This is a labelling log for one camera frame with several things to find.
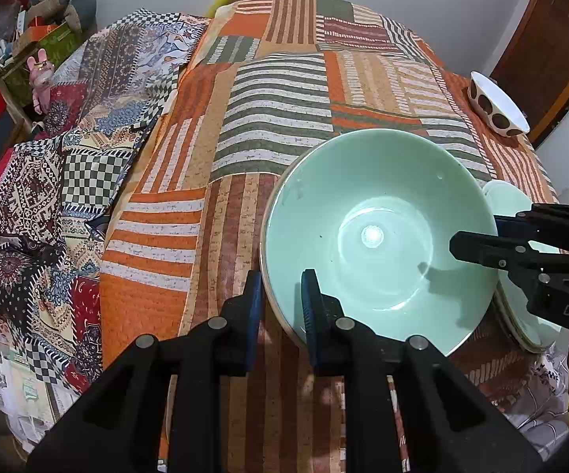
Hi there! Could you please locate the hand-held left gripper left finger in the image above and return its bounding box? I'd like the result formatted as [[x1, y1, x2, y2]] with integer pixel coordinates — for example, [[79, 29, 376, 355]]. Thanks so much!
[[25, 270, 264, 473]]

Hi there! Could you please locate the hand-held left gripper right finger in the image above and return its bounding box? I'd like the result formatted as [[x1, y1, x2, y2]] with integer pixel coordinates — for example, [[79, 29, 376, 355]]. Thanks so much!
[[300, 269, 544, 473]]

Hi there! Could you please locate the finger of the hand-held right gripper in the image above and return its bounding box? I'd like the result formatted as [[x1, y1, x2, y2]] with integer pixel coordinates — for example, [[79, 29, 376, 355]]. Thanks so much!
[[494, 202, 569, 257], [449, 231, 569, 333]]

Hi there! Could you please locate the mint green plate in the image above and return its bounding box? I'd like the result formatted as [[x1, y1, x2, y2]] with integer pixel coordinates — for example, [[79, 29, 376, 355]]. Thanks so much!
[[494, 256, 563, 354]]

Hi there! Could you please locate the green deep plate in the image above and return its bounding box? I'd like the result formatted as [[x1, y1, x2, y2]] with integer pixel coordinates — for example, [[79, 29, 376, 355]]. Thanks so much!
[[259, 129, 499, 358]]

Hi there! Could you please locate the brown wooden door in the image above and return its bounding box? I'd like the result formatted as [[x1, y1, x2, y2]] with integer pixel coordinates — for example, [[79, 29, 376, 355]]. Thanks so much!
[[489, 0, 569, 146]]

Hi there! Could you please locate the white bowl with brown spots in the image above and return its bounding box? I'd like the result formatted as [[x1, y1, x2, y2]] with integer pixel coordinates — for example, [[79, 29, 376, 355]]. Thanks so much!
[[468, 71, 532, 137]]

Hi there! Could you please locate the white checked cloth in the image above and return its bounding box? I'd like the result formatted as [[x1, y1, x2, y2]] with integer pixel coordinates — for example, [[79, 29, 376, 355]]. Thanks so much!
[[506, 345, 569, 434]]

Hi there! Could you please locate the orange striped patchwork tablecloth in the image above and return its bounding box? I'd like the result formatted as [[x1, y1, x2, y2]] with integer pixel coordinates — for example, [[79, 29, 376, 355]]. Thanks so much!
[[99, 0, 558, 473]]

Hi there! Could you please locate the patterned patchwork blanket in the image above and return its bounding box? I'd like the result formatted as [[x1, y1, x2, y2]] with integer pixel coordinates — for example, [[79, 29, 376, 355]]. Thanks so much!
[[0, 7, 211, 395]]

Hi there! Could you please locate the pink rabbit toy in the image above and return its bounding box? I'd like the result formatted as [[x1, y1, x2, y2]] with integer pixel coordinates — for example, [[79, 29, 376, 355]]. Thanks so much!
[[25, 49, 56, 119]]

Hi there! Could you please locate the green cardboard box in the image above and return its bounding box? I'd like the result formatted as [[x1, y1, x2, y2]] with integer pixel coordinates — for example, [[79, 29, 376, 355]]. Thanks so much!
[[0, 22, 85, 104]]

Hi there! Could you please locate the orange cardboard box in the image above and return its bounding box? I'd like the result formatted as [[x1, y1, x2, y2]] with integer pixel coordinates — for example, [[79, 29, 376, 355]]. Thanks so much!
[[13, 20, 63, 55]]

